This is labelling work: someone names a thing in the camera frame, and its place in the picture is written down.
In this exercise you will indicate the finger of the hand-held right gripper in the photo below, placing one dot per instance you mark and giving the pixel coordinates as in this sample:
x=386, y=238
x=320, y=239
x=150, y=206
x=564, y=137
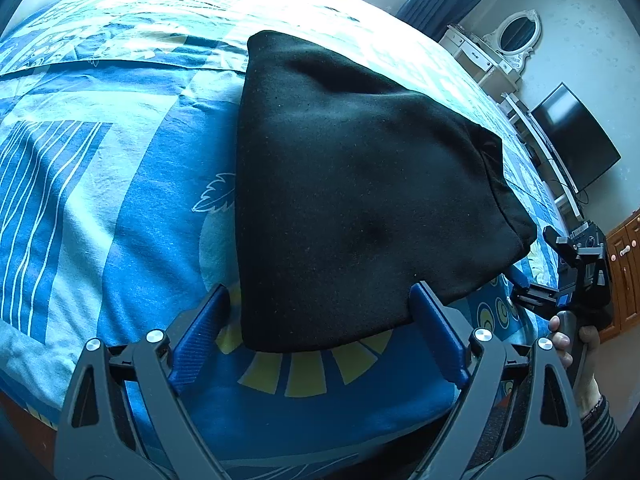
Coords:
x=535, y=297
x=562, y=247

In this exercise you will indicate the white dressing table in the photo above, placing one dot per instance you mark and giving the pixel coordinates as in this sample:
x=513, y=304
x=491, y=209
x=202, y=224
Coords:
x=475, y=55

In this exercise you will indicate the person's right forearm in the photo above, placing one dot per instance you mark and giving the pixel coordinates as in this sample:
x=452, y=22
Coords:
x=602, y=440

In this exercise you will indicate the black pants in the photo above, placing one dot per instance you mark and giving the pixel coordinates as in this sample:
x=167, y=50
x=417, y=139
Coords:
x=360, y=200

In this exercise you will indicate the brown wooden wardrobe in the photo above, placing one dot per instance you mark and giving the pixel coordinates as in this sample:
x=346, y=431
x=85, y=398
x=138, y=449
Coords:
x=625, y=270

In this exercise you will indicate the blue printed bed sheet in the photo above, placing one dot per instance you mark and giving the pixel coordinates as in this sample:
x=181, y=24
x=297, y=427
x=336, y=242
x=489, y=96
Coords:
x=100, y=185

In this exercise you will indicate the black flat television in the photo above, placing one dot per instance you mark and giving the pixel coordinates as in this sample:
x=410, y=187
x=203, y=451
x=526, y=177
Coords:
x=575, y=135

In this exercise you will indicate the person's right hand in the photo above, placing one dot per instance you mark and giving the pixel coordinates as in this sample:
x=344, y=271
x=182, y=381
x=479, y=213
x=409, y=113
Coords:
x=590, y=360

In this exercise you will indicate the white television cabinet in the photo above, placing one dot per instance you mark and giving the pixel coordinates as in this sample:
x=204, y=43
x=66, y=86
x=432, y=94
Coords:
x=540, y=150

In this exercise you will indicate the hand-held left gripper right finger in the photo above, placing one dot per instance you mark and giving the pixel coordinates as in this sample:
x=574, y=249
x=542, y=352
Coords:
x=440, y=330

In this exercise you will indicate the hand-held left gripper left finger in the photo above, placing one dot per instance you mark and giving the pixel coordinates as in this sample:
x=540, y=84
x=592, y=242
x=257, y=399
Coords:
x=200, y=335

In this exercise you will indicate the white oval vanity mirror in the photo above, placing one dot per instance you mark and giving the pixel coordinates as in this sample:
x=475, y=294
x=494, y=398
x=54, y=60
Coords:
x=515, y=35

